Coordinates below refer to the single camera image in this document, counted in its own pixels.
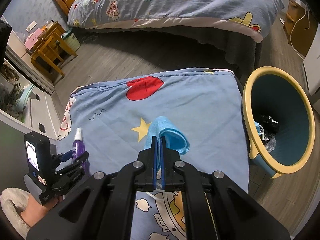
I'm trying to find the light blue cleaning cloth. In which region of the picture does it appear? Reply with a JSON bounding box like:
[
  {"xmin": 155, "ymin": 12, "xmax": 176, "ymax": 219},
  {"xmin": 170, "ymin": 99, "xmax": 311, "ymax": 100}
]
[{"xmin": 144, "ymin": 116, "xmax": 190, "ymax": 155}]

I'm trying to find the black plastic bag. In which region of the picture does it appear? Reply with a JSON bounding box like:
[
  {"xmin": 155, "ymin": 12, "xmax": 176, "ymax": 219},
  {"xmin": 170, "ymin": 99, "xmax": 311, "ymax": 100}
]
[{"xmin": 259, "ymin": 115, "xmax": 279, "ymax": 141}]

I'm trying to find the white power cable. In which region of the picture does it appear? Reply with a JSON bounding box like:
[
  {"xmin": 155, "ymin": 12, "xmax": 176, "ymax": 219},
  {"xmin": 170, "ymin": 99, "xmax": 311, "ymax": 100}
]
[{"xmin": 290, "ymin": 3, "xmax": 312, "ymax": 61}]

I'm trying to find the blue cartoon table cloth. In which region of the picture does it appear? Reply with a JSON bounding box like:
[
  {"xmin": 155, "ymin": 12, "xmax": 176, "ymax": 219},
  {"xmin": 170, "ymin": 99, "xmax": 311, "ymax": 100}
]
[{"xmin": 56, "ymin": 67, "xmax": 251, "ymax": 240}]

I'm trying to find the left hand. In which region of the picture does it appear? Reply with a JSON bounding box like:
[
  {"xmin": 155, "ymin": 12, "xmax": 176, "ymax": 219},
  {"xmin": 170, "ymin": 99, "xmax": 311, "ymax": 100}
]
[{"xmin": 20, "ymin": 194, "xmax": 63, "ymax": 227}]

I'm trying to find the grey bed skirt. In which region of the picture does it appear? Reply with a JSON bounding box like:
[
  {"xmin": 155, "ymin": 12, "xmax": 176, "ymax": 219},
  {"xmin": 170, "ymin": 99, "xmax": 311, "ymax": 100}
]
[{"xmin": 73, "ymin": 26, "xmax": 262, "ymax": 79}]

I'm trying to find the white grey air purifier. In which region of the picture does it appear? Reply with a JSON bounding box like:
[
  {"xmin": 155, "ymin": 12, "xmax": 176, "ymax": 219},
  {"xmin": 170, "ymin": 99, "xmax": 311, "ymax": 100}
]
[{"xmin": 304, "ymin": 36, "xmax": 320, "ymax": 95}]

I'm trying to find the blue yellow-rimmed trash bin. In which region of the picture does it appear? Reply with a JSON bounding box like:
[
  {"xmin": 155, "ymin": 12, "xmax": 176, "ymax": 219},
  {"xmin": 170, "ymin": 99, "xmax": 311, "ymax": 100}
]
[{"xmin": 242, "ymin": 66, "xmax": 316, "ymax": 179}]

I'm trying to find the white fluffy sleeve forearm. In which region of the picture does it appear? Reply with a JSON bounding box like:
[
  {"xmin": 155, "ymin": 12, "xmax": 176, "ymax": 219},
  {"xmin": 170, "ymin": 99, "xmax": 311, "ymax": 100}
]
[{"xmin": 1, "ymin": 187, "xmax": 30, "ymax": 239}]

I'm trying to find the wooden cabinet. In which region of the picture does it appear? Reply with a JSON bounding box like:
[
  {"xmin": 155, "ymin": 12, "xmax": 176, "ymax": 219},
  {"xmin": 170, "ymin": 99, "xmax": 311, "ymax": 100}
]
[{"xmin": 283, "ymin": 0, "xmax": 318, "ymax": 57}]

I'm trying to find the blue cartoon duvet on bed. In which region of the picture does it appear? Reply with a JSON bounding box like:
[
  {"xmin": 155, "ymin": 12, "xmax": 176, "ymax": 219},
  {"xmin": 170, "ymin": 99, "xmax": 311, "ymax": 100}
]
[{"xmin": 67, "ymin": 0, "xmax": 284, "ymax": 43}]

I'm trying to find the pink clear plastic bag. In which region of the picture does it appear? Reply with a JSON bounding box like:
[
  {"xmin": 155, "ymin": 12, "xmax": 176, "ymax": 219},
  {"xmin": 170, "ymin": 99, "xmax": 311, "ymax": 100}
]
[{"xmin": 260, "ymin": 135, "xmax": 276, "ymax": 153}]

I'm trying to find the purple spray bottle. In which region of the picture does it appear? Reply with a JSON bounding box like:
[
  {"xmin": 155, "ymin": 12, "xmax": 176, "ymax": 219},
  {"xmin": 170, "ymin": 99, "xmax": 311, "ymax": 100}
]
[{"xmin": 72, "ymin": 127, "xmax": 85, "ymax": 163}]

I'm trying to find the small wooden chair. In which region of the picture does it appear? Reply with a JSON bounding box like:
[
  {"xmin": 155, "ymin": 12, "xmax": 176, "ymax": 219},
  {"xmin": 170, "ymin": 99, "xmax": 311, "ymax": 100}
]
[{"xmin": 30, "ymin": 22, "xmax": 77, "ymax": 80}]

